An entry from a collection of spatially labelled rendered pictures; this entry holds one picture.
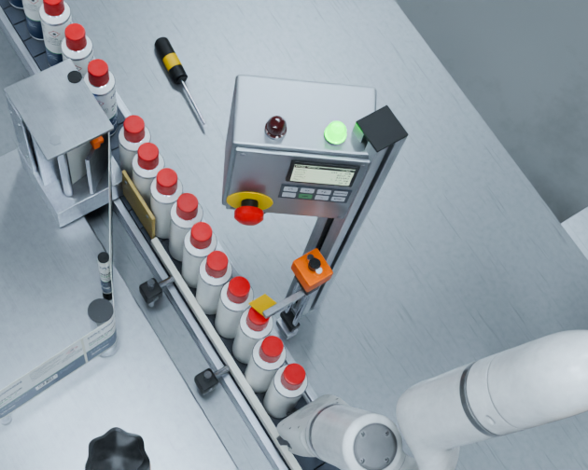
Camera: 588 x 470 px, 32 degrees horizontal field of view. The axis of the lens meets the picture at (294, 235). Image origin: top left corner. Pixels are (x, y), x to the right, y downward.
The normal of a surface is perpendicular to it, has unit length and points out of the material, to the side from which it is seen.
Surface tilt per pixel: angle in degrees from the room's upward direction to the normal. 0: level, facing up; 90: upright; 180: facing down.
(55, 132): 0
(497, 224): 0
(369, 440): 18
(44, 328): 0
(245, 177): 90
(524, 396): 66
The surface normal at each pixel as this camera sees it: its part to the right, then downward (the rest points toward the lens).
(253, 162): -0.04, 0.93
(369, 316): 0.13, -0.36
